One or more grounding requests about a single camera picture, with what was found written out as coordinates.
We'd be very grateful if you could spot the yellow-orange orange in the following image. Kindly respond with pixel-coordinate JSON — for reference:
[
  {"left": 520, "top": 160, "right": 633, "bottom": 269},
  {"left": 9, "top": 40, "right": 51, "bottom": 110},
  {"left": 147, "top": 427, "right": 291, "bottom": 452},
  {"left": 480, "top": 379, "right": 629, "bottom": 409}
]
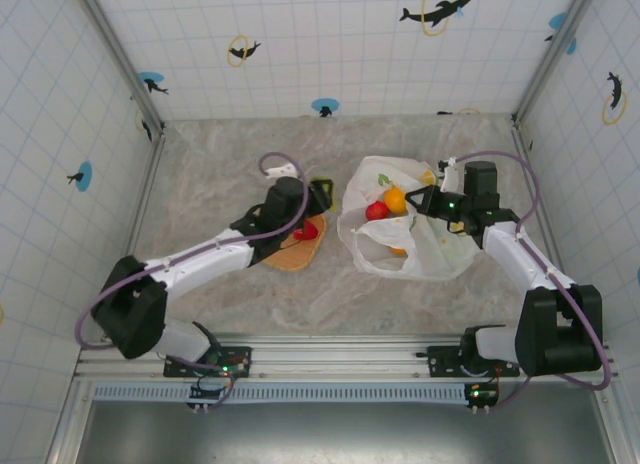
[{"left": 383, "top": 184, "right": 408, "bottom": 216}]

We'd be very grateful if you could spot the white printed plastic bag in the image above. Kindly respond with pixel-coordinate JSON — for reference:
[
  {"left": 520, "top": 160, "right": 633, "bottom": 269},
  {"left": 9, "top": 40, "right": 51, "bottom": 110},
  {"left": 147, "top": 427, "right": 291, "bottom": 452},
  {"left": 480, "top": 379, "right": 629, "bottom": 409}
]
[{"left": 336, "top": 155, "right": 485, "bottom": 282}]

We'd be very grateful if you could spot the red apple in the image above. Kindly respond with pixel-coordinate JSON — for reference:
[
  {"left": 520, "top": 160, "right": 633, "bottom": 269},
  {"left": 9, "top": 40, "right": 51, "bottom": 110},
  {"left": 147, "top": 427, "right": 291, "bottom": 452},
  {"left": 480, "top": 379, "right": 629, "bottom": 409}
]
[{"left": 365, "top": 200, "right": 392, "bottom": 222}]

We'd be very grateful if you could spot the red strawberry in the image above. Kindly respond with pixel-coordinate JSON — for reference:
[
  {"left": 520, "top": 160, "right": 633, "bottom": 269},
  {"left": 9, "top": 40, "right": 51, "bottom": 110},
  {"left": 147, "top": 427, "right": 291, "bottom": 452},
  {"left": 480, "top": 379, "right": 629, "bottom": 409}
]
[{"left": 293, "top": 220, "right": 320, "bottom": 243}]

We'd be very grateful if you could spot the black dolphin blue circle sticker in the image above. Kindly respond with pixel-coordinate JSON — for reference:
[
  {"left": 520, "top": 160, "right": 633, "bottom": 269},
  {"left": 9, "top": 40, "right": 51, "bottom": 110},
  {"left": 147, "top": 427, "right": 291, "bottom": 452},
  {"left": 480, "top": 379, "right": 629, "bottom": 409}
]
[
  {"left": 136, "top": 70, "right": 171, "bottom": 97},
  {"left": 544, "top": 11, "right": 569, "bottom": 43},
  {"left": 310, "top": 97, "right": 341, "bottom": 119},
  {"left": 65, "top": 160, "right": 95, "bottom": 193}
]

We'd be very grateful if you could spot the circuit board with green light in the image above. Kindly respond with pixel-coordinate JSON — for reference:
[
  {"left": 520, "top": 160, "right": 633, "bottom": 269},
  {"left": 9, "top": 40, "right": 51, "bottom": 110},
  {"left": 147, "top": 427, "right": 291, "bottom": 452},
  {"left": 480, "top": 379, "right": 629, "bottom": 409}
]
[{"left": 463, "top": 382, "right": 500, "bottom": 415}]

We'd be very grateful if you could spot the grey metal front plate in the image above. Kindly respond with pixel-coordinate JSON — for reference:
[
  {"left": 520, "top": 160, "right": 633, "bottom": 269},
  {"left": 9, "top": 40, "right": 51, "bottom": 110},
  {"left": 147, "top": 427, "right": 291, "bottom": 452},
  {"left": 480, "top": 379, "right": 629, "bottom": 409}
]
[{"left": 73, "top": 399, "right": 617, "bottom": 464}]

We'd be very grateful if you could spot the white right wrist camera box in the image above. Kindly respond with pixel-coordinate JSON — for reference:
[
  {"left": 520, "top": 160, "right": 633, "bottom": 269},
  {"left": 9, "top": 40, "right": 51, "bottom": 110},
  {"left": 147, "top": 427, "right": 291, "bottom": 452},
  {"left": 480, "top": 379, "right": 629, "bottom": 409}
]
[{"left": 437, "top": 157, "right": 468, "bottom": 193}]

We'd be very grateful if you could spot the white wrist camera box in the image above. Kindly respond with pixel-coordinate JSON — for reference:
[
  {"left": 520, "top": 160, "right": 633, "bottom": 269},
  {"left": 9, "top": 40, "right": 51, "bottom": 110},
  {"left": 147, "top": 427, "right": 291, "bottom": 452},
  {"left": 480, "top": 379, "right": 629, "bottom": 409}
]
[
  {"left": 437, "top": 157, "right": 468, "bottom": 193},
  {"left": 263, "top": 162, "right": 298, "bottom": 181}
]

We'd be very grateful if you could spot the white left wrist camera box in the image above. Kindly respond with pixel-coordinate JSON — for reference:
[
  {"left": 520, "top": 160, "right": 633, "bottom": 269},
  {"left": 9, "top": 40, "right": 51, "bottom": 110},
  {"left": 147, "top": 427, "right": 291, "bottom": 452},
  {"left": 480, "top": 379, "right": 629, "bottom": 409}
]
[{"left": 263, "top": 162, "right": 298, "bottom": 181}]

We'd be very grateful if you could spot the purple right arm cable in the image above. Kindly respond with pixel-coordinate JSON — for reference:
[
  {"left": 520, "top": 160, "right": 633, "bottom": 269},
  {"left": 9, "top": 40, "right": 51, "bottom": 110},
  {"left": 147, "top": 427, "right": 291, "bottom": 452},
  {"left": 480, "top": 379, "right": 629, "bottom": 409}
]
[{"left": 451, "top": 150, "right": 615, "bottom": 411}]

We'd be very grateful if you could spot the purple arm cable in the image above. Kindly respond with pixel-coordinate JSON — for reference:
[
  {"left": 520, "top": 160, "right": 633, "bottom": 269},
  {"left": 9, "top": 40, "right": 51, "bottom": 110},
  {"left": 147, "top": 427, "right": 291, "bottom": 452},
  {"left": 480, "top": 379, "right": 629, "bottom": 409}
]
[
  {"left": 74, "top": 151, "right": 309, "bottom": 411},
  {"left": 451, "top": 150, "right": 615, "bottom": 411}
]

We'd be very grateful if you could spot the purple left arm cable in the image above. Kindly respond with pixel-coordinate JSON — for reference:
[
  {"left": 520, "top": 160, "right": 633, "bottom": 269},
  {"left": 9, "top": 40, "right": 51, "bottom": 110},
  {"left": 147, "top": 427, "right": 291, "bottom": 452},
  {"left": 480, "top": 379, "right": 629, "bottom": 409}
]
[{"left": 74, "top": 151, "right": 309, "bottom": 411}]

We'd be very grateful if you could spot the aluminium frame side rail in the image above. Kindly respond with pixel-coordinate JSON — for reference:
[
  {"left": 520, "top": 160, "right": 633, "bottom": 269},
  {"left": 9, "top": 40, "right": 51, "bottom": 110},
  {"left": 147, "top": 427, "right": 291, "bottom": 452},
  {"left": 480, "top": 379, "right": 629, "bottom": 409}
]
[
  {"left": 509, "top": 117, "right": 632, "bottom": 464},
  {"left": 46, "top": 127, "right": 167, "bottom": 464}
]

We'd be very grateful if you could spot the aluminium frame corner post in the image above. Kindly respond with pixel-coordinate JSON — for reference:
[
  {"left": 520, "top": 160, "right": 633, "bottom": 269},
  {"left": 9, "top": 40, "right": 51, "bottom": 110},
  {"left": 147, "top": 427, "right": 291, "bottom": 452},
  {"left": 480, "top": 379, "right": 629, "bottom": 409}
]
[
  {"left": 511, "top": 0, "right": 600, "bottom": 126},
  {"left": 73, "top": 0, "right": 167, "bottom": 136}
]

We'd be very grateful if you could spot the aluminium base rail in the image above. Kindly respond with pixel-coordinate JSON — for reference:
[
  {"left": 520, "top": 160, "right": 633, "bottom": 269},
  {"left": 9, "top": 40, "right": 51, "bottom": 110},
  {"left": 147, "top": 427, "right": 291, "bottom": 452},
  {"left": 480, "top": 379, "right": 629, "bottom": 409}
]
[{"left": 74, "top": 332, "right": 621, "bottom": 386}]

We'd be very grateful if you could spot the large dolphin yellow ring sticker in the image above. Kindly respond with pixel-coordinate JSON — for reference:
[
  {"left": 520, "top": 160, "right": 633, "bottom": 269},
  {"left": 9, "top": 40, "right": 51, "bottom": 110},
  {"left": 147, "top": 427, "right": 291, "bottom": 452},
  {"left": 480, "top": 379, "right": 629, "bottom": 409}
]
[{"left": 398, "top": 0, "right": 476, "bottom": 38}]

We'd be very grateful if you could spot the white slotted cable duct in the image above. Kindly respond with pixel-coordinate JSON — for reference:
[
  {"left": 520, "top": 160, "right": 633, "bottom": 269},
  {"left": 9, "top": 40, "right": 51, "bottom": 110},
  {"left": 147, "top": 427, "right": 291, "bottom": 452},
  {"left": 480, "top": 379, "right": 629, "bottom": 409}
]
[{"left": 92, "top": 382, "right": 472, "bottom": 404}]

